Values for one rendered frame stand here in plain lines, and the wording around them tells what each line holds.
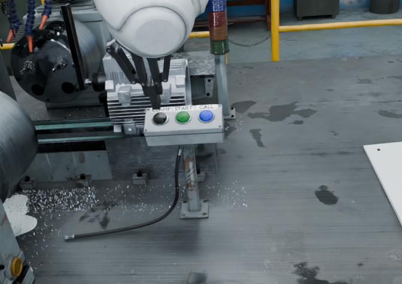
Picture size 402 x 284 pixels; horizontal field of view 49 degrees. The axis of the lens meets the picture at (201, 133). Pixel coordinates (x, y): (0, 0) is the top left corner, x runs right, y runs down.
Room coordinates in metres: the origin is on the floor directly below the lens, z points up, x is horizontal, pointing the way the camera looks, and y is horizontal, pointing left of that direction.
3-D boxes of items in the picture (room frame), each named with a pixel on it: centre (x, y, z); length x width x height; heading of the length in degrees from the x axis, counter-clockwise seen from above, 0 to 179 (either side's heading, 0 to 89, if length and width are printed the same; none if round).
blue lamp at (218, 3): (1.39, -0.09, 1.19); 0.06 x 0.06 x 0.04
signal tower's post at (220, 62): (1.39, -0.09, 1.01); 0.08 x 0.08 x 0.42; 85
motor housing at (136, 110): (1.11, 0.12, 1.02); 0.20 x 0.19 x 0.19; 85
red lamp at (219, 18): (1.39, -0.09, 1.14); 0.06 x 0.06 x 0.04
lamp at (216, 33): (1.39, -0.09, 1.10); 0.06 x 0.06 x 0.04
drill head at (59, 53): (1.47, 0.45, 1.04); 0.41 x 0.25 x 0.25; 175
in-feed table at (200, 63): (1.63, 0.02, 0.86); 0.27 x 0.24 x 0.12; 175
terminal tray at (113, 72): (1.11, 0.16, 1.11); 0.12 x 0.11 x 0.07; 85
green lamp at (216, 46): (1.39, -0.09, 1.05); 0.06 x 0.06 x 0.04
